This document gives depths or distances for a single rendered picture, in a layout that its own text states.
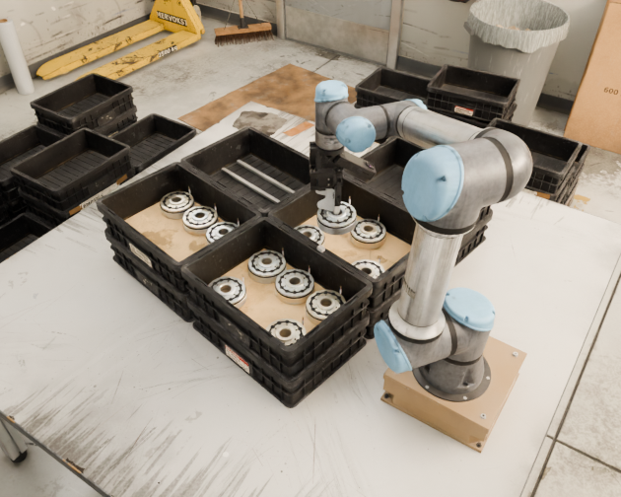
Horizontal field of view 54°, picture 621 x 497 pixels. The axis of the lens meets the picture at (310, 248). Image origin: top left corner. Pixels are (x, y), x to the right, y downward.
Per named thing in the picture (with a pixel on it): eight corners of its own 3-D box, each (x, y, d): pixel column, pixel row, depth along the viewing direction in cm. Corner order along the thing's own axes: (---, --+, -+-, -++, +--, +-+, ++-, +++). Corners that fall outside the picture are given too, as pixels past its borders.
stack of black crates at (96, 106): (111, 146, 342) (93, 71, 312) (150, 163, 330) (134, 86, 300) (54, 180, 317) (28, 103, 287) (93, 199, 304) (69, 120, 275)
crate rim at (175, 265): (264, 221, 170) (264, 214, 168) (178, 274, 154) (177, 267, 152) (178, 166, 191) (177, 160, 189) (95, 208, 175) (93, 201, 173)
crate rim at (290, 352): (375, 291, 149) (376, 284, 148) (289, 361, 133) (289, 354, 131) (264, 221, 170) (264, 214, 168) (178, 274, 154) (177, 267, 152)
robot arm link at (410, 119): (569, 133, 100) (411, 86, 141) (516, 145, 96) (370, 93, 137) (561, 198, 105) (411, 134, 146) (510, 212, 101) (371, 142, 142)
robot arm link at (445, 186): (450, 368, 132) (521, 160, 96) (391, 389, 127) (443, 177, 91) (422, 328, 140) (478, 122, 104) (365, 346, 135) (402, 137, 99)
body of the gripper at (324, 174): (309, 176, 158) (309, 136, 150) (341, 175, 158) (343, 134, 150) (310, 193, 152) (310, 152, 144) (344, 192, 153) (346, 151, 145)
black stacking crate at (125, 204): (265, 247, 176) (263, 216, 169) (183, 300, 160) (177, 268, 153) (182, 191, 197) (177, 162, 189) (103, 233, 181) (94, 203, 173)
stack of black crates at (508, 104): (507, 158, 333) (526, 80, 302) (484, 187, 312) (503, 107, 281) (436, 136, 350) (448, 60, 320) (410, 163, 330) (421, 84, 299)
